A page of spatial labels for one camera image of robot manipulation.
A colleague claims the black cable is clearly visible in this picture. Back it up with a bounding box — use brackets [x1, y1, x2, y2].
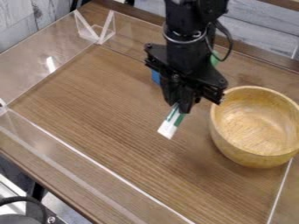
[0, 196, 49, 224]

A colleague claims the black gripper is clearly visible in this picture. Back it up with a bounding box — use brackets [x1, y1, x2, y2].
[144, 43, 228, 114]

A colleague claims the green and white marker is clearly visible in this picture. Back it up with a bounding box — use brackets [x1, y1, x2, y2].
[158, 56, 220, 139]

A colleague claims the blue rectangular block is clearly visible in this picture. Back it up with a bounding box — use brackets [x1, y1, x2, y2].
[151, 69, 160, 86]

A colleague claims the clear acrylic tray wall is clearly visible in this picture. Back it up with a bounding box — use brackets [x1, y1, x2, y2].
[0, 8, 299, 224]

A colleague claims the black metal base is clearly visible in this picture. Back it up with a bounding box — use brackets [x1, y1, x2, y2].
[0, 207, 68, 224]

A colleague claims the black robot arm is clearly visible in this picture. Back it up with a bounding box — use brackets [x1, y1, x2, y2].
[144, 0, 230, 114]

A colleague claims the brown wooden bowl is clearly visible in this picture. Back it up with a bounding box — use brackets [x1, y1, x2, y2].
[210, 86, 299, 169]

